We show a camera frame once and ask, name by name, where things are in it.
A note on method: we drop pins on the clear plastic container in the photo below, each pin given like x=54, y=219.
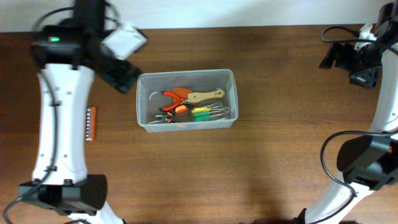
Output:
x=150, y=99

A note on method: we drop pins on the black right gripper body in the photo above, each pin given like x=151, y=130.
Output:
x=342, y=58

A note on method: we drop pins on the orange screwdriver bit holder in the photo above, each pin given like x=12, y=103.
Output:
x=90, y=125

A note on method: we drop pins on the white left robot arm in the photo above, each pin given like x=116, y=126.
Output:
x=69, y=55

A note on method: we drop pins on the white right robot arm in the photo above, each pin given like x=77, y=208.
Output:
x=361, y=162

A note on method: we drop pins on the small red-handled cutting pliers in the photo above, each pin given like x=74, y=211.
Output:
x=179, y=104

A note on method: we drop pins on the orange scraper with wooden handle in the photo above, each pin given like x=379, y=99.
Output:
x=191, y=97

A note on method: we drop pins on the clear case of screwdrivers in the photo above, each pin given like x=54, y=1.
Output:
x=212, y=112

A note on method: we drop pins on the orange-black long-nose pliers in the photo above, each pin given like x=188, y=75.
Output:
x=167, y=117

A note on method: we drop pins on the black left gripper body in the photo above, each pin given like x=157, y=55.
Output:
x=121, y=78

